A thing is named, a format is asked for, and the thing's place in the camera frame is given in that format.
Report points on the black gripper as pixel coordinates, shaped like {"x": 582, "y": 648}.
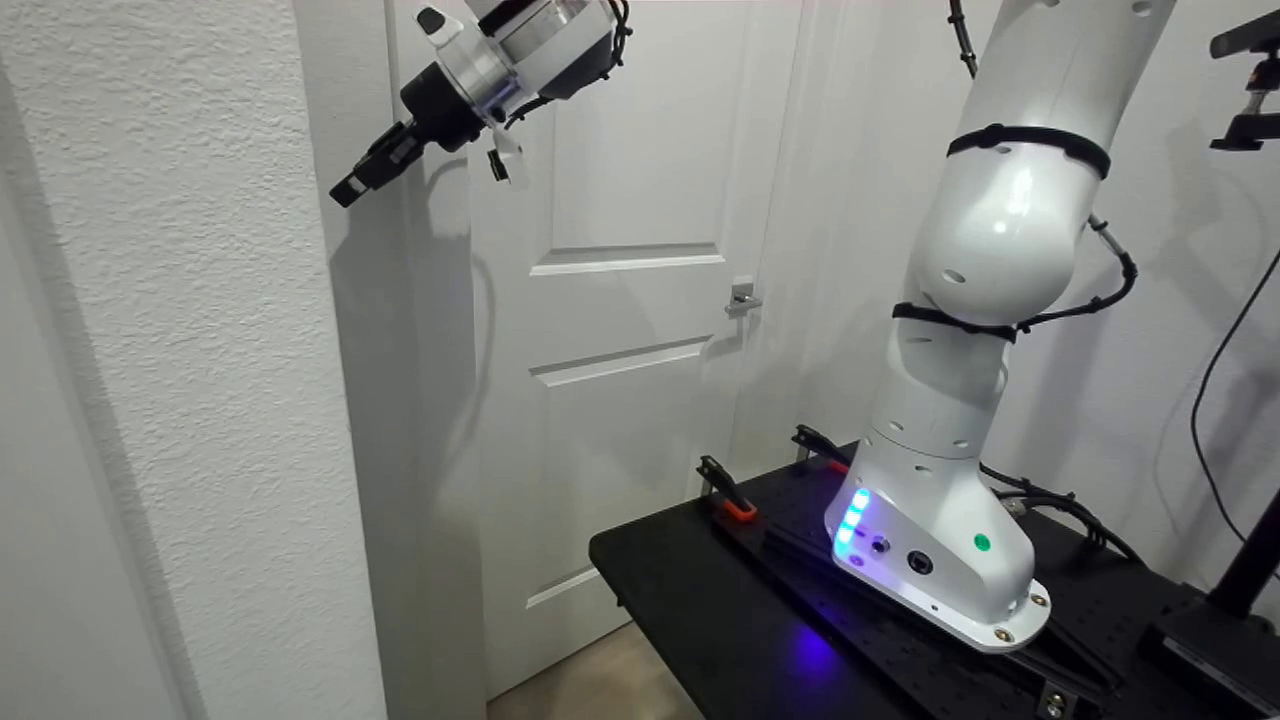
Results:
{"x": 440, "y": 113}

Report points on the white panel door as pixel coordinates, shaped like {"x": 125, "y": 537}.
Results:
{"x": 627, "y": 466}

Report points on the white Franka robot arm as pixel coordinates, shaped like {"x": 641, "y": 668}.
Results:
{"x": 1003, "y": 242}

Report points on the black clamp with orange grip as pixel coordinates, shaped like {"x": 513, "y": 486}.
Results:
{"x": 734, "y": 509}

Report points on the black clamp with red grip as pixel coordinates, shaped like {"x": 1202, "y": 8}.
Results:
{"x": 813, "y": 442}

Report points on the black exterior camera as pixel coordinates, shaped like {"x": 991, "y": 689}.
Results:
{"x": 1253, "y": 32}

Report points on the black camera stand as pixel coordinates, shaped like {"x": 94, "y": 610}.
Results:
{"x": 1245, "y": 566}

